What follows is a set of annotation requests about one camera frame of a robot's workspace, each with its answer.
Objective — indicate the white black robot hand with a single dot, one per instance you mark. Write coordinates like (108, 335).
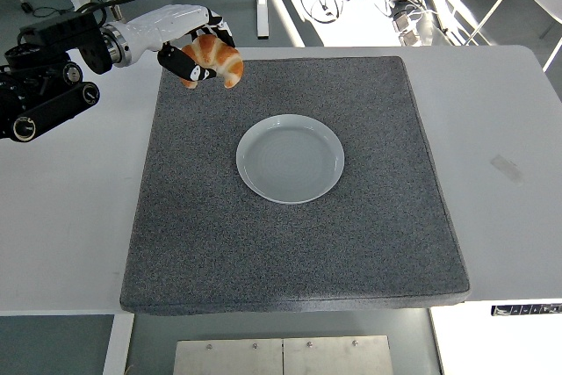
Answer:
(162, 26)

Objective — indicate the golden croissant bread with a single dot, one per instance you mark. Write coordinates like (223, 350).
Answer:
(217, 56)

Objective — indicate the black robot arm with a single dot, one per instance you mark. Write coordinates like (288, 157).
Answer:
(48, 85)

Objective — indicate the round pale grey plate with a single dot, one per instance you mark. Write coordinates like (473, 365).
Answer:
(290, 160)

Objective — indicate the grey metal plate with screws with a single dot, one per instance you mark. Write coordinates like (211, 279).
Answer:
(281, 355)

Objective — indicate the black caster wheel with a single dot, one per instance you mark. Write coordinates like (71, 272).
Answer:
(26, 7)

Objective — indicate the grey power adapters on floor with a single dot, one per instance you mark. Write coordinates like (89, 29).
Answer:
(406, 28)

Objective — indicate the grey speckled mat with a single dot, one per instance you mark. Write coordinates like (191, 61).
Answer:
(290, 252)

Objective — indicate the white table leg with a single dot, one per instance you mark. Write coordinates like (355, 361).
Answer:
(117, 344)

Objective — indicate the clear tape piece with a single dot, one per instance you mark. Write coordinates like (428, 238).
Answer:
(506, 168)

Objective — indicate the black table control panel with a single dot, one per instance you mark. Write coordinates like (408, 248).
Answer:
(524, 309)

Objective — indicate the white panel under table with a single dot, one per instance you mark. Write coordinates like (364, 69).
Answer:
(500, 344)

